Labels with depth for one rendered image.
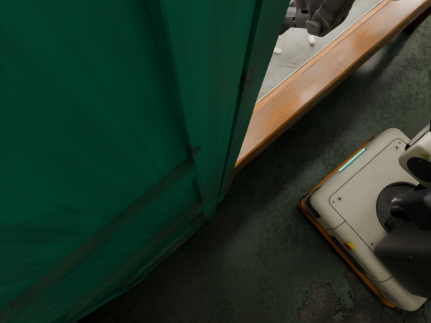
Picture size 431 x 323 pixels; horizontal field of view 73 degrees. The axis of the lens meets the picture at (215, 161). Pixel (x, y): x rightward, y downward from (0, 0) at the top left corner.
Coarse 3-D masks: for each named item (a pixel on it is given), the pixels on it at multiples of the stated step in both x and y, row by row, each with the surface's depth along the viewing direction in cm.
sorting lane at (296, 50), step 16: (368, 0) 111; (352, 16) 109; (288, 32) 107; (304, 32) 107; (336, 32) 107; (288, 48) 105; (304, 48) 105; (320, 48) 105; (272, 64) 103; (288, 64) 103; (304, 64) 103; (272, 80) 101
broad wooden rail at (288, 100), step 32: (384, 0) 110; (416, 0) 108; (352, 32) 104; (384, 32) 104; (320, 64) 101; (352, 64) 101; (288, 96) 97; (320, 96) 104; (256, 128) 94; (288, 128) 113
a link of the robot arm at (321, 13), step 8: (328, 0) 71; (336, 0) 70; (344, 0) 68; (352, 0) 68; (320, 8) 75; (328, 8) 73; (336, 8) 71; (344, 8) 71; (320, 16) 76; (328, 16) 74; (336, 16) 72; (344, 16) 76; (328, 24) 76; (336, 24) 78; (328, 32) 79
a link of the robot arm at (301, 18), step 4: (300, 12) 84; (304, 12) 83; (296, 16) 85; (300, 16) 84; (304, 16) 83; (308, 16) 82; (296, 20) 86; (300, 20) 84; (304, 20) 83; (296, 24) 87; (300, 24) 85; (304, 24) 84; (304, 28) 86
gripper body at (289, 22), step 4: (292, 4) 90; (288, 8) 89; (292, 8) 87; (288, 12) 88; (292, 12) 86; (296, 12) 85; (288, 16) 88; (292, 16) 86; (284, 20) 90; (288, 20) 88; (292, 20) 87; (284, 24) 91; (288, 24) 90; (292, 24) 88; (284, 28) 92; (288, 28) 93; (280, 32) 92; (284, 32) 93
